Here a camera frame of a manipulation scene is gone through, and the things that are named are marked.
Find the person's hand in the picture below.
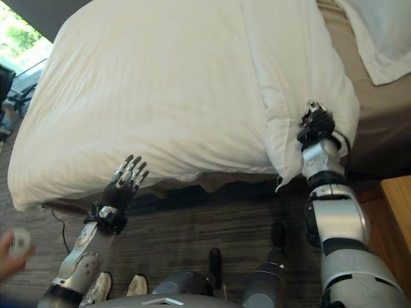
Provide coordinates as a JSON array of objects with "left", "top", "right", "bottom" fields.
[{"left": 0, "top": 231, "right": 37, "bottom": 291}]

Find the wooden nightstand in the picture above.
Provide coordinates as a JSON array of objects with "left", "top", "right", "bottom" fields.
[{"left": 358, "top": 175, "right": 411, "bottom": 286}]

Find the robot leg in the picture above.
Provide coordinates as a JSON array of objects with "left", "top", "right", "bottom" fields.
[
  {"left": 152, "top": 247, "right": 224, "bottom": 299},
  {"left": 242, "top": 221, "right": 288, "bottom": 308}
]

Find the bed with beige sheet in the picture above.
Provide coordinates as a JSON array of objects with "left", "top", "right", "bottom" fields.
[{"left": 41, "top": 0, "right": 411, "bottom": 212}]

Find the window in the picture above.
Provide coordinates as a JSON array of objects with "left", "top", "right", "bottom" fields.
[{"left": 0, "top": 0, "right": 54, "bottom": 78}]

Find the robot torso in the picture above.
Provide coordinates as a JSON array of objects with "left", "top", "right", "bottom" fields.
[{"left": 92, "top": 290, "right": 248, "bottom": 308}]

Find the white shoe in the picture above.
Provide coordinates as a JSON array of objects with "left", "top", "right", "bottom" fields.
[
  {"left": 123, "top": 273, "right": 150, "bottom": 298},
  {"left": 78, "top": 271, "right": 113, "bottom": 308}
]

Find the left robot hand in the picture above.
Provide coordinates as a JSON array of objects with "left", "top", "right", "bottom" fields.
[{"left": 102, "top": 155, "right": 150, "bottom": 214}]

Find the black cable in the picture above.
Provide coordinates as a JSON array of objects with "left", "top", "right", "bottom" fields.
[{"left": 49, "top": 208, "right": 72, "bottom": 254}]

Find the robot right leg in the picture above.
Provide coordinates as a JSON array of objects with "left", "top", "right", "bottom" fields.
[{"left": 242, "top": 221, "right": 288, "bottom": 308}]

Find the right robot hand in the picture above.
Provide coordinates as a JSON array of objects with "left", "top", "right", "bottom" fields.
[{"left": 299, "top": 100, "right": 337, "bottom": 139}]

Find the white pillow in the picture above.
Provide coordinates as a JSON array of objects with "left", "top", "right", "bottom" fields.
[{"left": 333, "top": 0, "right": 411, "bottom": 86}]

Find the white duvet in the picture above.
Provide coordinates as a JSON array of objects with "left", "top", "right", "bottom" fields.
[{"left": 8, "top": 0, "right": 360, "bottom": 212}]

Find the white handheld controller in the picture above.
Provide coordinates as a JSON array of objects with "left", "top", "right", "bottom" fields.
[{"left": 8, "top": 227, "right": 32, "bottom": 257}]

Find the robot left leg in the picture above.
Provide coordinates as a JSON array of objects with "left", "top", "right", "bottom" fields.
[{"left": 152, "top": 247, "right": 224, "bottom": 299}]

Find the person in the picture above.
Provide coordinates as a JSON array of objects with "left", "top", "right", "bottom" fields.
[{"left": 0, "top": 64, "right": 36, "bottom": 145}]

